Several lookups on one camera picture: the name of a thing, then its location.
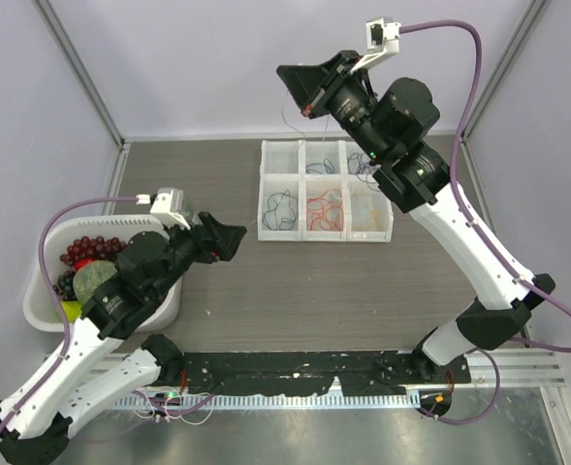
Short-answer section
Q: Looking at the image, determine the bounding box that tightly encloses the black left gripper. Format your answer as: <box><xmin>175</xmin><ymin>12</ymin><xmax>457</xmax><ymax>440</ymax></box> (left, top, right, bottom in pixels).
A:
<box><xmin>150</xmin><ymin>211</ymin><xmax>245</xmax><ymax>299</ymax></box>

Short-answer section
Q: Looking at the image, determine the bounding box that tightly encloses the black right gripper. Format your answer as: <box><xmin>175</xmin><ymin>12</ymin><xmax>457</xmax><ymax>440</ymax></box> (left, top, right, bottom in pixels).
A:
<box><xmin>278</xmin><ymin>50</ymin><xmax>391</xmax><ymax>163</ymax></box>

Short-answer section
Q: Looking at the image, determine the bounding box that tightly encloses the black cable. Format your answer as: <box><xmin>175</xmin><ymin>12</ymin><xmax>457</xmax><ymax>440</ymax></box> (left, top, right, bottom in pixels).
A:
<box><xmin>262</xmin><ymin>189</ymin><xmax>299</xmax><ymax>232</ymax></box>

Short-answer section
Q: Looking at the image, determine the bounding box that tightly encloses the orange cable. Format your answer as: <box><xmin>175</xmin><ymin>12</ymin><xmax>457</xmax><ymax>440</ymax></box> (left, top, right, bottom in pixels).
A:
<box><xmin>306</xmin><ymin>187</ymin><xmax>344</xmax><ymax>233</ymax></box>

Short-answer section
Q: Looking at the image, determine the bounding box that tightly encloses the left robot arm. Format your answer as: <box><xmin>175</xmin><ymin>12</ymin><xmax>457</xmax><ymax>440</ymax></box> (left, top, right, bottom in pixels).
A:
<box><xmin>0</xmin><ymin>212</ymin><xmax>247</xmax><ymax>464</ymax></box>

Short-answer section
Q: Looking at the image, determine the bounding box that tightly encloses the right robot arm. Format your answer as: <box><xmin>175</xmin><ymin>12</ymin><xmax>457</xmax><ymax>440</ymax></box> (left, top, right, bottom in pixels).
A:
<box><xmin>276</xmin><ymin>50</ymin><xmax>543</xmax><ymax>383</ymax></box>

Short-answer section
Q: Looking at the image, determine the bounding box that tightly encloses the clear plastic bottle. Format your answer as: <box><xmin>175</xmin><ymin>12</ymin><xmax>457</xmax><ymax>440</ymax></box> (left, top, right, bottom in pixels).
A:
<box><xmin>182</xmin><ymin>206</ymin><xmax>199</xmax><ymax>227</ymax></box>

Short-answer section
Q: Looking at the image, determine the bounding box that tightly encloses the white six-compartment organizer tray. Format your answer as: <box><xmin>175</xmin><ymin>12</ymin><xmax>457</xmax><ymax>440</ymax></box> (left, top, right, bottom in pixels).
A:
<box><xmin>257</xmin><ymin>139</ymin><xmax>394</xmax><ymax>243</ymax></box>

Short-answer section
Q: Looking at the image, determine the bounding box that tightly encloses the green melon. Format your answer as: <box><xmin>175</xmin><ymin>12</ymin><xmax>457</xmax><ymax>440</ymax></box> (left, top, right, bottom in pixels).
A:
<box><xmin>73</xmin><ymin>261</ymin><xmax>117</xmax><ymax>304</ymax></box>

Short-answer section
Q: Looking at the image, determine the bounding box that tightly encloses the red grape bunch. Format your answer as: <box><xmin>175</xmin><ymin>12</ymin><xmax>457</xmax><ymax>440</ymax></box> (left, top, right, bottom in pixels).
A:
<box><xmin>59</xmin><ymin>235</ymin><xmax>128</xmax><ymax>267</ymax></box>

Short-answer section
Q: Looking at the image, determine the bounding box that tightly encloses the red apple fruit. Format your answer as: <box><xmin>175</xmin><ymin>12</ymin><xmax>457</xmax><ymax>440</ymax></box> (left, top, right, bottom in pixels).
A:
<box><xmin>74</xmin><ymin>258</ymin><xmax>95</xmax><ymax>271</ymax></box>

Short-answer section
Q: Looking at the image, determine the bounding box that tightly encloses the dark grape bunch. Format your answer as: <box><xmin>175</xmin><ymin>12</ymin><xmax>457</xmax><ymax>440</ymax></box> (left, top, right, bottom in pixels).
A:
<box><xmin>53</xmin><ymin>271</ymin><xmax>77</xmax><ymax>301</ymax></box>

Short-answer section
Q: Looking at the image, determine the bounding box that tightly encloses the yellow pear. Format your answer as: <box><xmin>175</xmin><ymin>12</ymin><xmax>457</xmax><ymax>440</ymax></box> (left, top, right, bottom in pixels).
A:
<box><xmin>61</xmin><ymin>300</ymin><xmax>82</xmax><ymax>324</ymax></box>

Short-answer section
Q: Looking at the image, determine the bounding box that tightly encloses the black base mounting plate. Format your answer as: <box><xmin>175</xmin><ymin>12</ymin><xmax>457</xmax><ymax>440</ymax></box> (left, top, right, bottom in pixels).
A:
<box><xmin>151</xmin><ymin>351</ymin><xmax>471</xmax><ymax>397</ymax></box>

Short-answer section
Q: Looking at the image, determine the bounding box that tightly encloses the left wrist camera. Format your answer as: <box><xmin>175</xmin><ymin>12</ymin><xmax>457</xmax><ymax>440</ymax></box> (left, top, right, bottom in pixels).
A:
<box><xmin>135</xmin><ymin>187</ymin><xmax>192</xmax><ymax>230</ymax></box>

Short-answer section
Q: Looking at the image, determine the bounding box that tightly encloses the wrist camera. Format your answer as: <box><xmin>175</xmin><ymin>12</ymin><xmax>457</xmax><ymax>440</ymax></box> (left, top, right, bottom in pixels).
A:
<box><xmin>135</xmin><ymin>187</ymin><xmax>192</xmax><ymax>230</ymax></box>
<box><xmin>350</xmin><ymin>17</ymin><xmax>401</xmax><ymax>75</ymax></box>

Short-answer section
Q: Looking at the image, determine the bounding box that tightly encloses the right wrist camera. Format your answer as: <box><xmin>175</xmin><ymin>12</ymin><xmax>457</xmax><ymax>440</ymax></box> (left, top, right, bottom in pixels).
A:
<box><xmin>350</xmin><ymin>17</ymin><xmax>401</xmax><ymax>75</ymax></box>

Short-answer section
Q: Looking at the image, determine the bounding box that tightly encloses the white slotted cable duct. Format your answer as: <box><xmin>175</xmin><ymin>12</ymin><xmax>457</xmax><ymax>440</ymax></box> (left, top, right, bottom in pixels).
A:
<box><xmin>109</xmin><ymin>391</ymin><xmax>421</xmax><ymax>412</ymax></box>

